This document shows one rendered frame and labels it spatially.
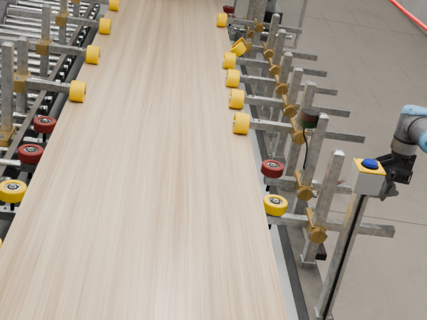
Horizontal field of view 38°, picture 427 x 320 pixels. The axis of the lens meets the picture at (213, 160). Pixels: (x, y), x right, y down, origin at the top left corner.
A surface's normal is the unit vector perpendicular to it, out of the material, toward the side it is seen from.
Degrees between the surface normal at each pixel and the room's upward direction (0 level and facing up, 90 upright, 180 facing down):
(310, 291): 0
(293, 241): 0
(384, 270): 0
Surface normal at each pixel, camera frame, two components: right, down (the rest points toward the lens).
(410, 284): 0.16, -0.87
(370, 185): 0.04, 0.47
